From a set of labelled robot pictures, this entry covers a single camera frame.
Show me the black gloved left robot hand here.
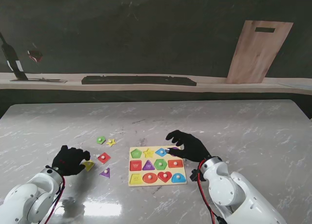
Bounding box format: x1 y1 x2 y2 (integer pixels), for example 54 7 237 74
51 145 91 177

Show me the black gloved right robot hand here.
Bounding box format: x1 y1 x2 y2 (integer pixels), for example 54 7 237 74
165 130 212 163

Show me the yellow trapezoid puzzle piece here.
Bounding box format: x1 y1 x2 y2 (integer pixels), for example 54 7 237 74
81 160 96 172

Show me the orange rectangle puzzle piece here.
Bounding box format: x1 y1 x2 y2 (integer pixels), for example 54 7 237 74
167 159 184 169

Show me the blue diamond puzzle piece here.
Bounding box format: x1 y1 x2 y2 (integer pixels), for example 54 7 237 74
155 148 170 158

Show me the blue semicircle puzzle piece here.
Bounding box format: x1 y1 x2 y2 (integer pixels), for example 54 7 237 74
171 172 187 184

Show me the green hexagon puzzle piece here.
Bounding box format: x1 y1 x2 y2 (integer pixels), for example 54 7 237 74
154 158 168 170

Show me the red heart puzzle piece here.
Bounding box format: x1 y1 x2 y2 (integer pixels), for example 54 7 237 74
157 171 173 183

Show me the orange oval puzzle piece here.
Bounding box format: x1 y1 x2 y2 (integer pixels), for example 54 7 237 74
142 172 158 185

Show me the red square puzzle piece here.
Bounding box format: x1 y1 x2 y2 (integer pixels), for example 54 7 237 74
97 152 112 165

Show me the yellow wooden puzzle board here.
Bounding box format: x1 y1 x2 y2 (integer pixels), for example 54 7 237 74
128 146 188 187

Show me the flat wooden coaster board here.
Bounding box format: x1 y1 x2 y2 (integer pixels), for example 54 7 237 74
9 78 68 84

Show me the wooden cutting board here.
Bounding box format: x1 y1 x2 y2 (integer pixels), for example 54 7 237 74
224 20 294 85

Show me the light wooden shelf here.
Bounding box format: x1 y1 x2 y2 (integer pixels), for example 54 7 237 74
0 72 312 96

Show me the black long tray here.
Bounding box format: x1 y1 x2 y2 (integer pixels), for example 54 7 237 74
81 75 197 87

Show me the red wine glass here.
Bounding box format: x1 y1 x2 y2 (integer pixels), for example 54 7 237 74
26 49 45 64

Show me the dark wine bottle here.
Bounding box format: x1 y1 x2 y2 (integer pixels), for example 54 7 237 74
0 31 29 81

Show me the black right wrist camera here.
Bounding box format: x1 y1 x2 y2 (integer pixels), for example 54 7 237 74
190 168 202 182

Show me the red left arm cable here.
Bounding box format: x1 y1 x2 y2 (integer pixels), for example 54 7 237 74
44 175 66 224

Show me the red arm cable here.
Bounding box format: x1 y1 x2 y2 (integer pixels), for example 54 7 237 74
197 160 219 224
44 175 66 224

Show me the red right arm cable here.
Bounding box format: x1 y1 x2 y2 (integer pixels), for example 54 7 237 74
197 160 219 224

